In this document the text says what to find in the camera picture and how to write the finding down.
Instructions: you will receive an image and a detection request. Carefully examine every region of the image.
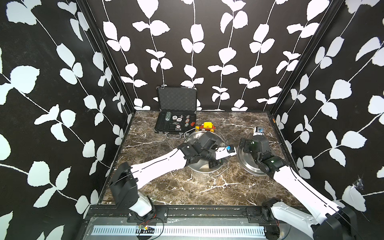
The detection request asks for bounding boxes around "stainless steel pot lid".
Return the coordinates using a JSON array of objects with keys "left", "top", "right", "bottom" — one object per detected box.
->
[{"left": 237, "top": 146, "right": 267, "bottom": 177}]

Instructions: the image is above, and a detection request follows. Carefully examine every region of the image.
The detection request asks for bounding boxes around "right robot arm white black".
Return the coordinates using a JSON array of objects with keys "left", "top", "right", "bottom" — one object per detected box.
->
[{"left": 237, "top": 135, "right": 359, "bottom": 240}]

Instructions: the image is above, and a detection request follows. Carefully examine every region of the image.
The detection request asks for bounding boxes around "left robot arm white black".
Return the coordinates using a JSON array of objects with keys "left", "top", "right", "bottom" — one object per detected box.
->
[{"left": 110, "top": 132, "right": 236, "bottom": 221}]

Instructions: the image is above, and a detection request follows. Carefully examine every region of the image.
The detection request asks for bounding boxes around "yellow red toy car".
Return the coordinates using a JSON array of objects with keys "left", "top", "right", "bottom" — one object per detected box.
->
[{"left": 199, "top": 122, "right": 216, "bottom": 133}]

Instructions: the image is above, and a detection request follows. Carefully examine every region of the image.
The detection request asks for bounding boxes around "black poker chip case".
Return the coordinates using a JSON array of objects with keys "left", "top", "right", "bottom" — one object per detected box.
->
[{"left": 155, "top": 86, "right": 197, "bottom": 137}]

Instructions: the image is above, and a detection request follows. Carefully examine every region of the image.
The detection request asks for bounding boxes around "blue green chip stack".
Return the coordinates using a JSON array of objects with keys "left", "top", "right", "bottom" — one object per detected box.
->
[{"left": 165, "top": 112, "right": 172, "bottom": 121}]

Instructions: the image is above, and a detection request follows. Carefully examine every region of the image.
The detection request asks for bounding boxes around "white perforated strip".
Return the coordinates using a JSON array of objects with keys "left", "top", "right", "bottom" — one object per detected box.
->
[{"left": 91, "top": 226, "right": 266, "bottom": 238}]

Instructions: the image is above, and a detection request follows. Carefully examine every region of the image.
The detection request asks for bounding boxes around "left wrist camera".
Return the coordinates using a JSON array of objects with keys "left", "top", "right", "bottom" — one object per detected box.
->
[{"left": 215, "top": 145, "right": 237, "bottom": 160}]

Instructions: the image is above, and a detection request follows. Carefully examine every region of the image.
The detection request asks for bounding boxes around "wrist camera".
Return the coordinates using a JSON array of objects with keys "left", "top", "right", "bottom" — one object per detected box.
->
[
  {"left": 215, "top": 145, "right": 237, "bottom": 160},
  {"left": 253, "top": 127, "right": 265, "bottom": 136}
]

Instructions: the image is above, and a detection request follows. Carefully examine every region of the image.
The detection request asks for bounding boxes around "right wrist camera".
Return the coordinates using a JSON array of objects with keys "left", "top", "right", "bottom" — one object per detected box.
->
[{"left": 253, "top": 127, "right": 265, "bottom": 136}]

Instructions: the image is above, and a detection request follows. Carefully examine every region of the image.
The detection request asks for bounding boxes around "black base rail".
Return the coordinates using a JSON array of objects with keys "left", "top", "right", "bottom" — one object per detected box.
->
[{"left": 85, "top": 205, "right": 283, "bottom": 226}]

